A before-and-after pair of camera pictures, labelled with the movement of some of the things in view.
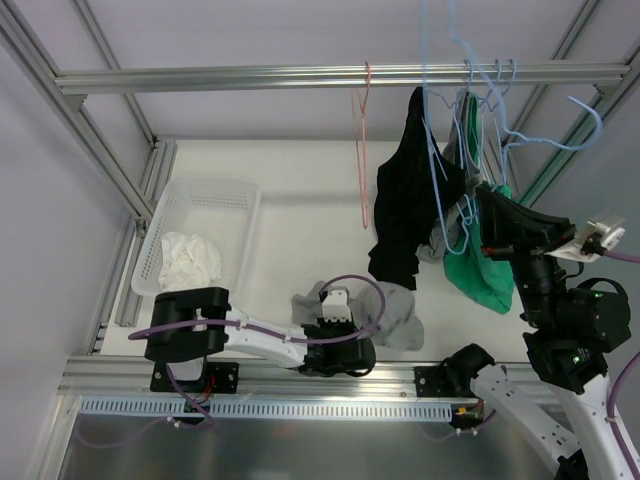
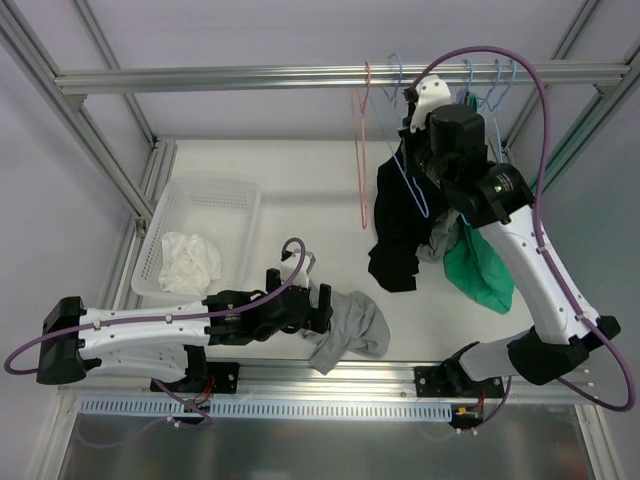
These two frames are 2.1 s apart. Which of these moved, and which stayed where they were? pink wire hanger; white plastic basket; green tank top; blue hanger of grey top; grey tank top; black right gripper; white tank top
Moved: grey tank top; black right gripper; blue hanger of grey top
Stayed: green tank top; pink wire hanger; white plastic basket; white tank top
